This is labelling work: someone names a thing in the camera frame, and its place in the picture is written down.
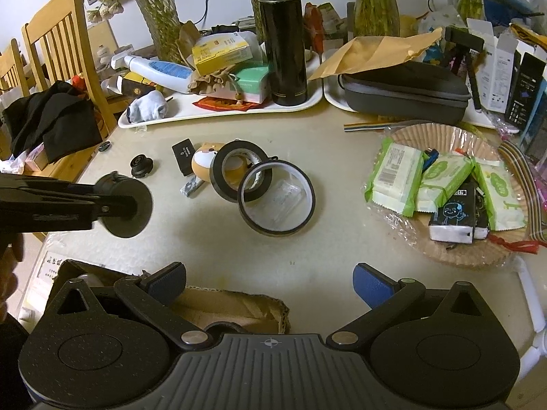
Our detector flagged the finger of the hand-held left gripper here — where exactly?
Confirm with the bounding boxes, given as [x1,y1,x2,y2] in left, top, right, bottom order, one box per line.
[95,196,139,219]
[95,172,129,197]

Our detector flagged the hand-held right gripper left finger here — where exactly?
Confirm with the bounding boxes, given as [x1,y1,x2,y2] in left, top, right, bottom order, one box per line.
[43,262,214,349]

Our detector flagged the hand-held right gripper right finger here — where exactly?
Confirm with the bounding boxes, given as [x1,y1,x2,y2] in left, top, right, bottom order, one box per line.
[325,263,498,348]

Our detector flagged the black round disc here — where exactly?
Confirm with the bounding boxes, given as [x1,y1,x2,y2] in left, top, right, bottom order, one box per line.
[104,176,155,240]

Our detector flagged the person's left hand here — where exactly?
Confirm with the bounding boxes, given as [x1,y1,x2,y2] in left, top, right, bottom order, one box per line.
[0,233,25,312]

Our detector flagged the black round knob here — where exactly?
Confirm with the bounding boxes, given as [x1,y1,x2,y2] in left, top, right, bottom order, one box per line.
[130,154,155,179]

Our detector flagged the white printed paper sheet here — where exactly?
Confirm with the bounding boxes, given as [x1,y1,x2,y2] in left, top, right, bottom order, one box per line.
[19,250,71,321]

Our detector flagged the small black card box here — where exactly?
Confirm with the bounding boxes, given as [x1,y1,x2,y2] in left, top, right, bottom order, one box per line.
[172,139,197,177]

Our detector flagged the white blue sock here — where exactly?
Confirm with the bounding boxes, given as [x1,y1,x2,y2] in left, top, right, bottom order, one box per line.
[127,91,169,123]

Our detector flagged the black cloth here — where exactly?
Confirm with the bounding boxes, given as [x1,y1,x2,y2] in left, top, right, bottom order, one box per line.
[2,80,104,164]

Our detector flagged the orange dog-shaped pouch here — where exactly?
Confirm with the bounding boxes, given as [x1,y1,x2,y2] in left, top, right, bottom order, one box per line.
[191,142,246,189]

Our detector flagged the black box gold emblem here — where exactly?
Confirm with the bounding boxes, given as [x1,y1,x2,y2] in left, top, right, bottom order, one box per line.
[122,78,155,97]

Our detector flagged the white tray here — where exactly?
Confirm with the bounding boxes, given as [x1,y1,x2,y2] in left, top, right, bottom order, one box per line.
[118,51,323,129]
[323,68,501,129]

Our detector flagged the black cartoon tissue pack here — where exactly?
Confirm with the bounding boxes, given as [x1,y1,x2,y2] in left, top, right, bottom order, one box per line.
[428,181,490,245]

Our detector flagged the green white wet wipes pack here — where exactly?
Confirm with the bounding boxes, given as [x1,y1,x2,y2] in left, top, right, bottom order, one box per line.
[364,139,425,218]
[472,160,527,232]
[416,154,474,213]

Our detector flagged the thin black tape roll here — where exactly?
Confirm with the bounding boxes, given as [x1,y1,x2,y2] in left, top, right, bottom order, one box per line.
[238,159,316,236]

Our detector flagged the white lotion bottle blue label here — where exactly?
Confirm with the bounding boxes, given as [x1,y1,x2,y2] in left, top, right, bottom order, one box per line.
[111,53,206,94]

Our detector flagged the small white jar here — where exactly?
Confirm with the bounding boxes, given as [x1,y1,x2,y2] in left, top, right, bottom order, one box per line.
[96,45,117,72]

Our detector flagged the burlap pouch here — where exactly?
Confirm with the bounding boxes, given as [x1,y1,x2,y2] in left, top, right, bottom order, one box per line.
[188,70,240,95]

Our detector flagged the wooden chair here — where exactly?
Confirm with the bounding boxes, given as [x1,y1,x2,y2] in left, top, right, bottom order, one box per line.
[21,0,118,180]
[0,38,28,109]

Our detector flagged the red ribbon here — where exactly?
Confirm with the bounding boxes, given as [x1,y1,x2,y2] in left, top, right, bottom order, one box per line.
[491,237,541,255]

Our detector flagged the white plastic rod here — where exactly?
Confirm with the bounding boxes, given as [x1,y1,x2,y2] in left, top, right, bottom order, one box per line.
[514,260,547,394]

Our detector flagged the crumpled brown paper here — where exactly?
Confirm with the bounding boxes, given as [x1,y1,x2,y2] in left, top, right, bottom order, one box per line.
[176,20,202,66]

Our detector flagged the yellow box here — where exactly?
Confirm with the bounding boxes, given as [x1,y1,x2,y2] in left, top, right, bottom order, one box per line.
[191,34,253,77]

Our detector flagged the mint green box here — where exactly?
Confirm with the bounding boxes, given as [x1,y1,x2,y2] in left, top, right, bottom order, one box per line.
[233,63,272,103]

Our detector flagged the dried white flowers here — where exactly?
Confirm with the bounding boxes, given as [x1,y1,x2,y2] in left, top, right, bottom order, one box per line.
[86,0,125,23]

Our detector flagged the striped woven band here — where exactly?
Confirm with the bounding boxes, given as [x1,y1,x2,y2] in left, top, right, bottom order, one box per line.
[498,141,547,244]

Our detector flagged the dark grey hard case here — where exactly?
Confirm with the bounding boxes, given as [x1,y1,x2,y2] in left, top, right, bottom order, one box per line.
[341,60,471,125]

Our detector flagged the black thermos bottle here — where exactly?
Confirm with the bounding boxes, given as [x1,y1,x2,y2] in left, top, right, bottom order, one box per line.
[255,0,308,107]

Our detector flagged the brown paper envelope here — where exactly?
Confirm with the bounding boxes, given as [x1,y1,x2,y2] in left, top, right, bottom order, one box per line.
[308,28,443,81]

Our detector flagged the black carton box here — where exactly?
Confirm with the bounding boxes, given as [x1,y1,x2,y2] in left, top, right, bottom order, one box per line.
[504,51,547,134]

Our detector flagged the white carton box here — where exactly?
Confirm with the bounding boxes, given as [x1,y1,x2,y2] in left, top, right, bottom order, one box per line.
[467,17,521,112]

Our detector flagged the red orange packet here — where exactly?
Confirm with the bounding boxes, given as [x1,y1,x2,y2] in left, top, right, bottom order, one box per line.
[304,3,326,66]

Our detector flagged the black selfie stick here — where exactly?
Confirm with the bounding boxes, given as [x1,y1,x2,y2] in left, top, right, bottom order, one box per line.
[444,26,485,114]

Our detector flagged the green white packet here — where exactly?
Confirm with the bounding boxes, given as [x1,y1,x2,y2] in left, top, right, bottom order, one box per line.
[318,2,348,40]

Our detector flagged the rainbow ribbon cable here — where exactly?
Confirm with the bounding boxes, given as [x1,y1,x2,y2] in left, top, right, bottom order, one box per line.
[344,123,391,133]

